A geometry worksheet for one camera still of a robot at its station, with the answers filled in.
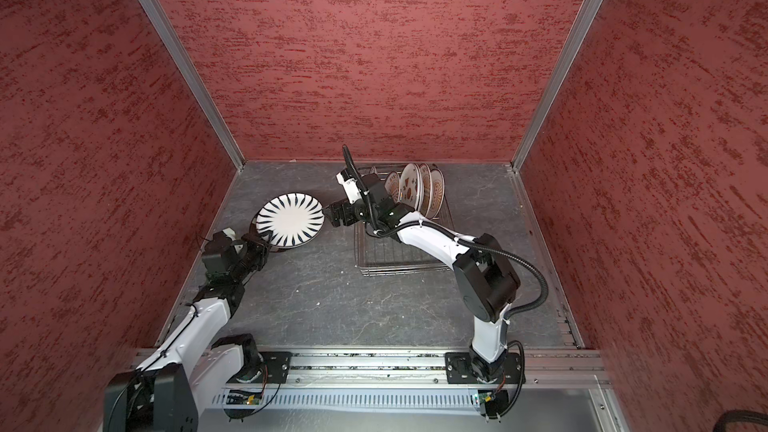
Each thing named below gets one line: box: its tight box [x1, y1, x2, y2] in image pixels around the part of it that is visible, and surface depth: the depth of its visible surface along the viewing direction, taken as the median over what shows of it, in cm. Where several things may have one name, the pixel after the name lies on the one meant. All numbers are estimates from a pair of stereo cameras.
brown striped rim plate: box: [250, 193, 325, 251], surface depth 91 cm
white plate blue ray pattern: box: [250, 192, 325, 249], surface depth 91 cm
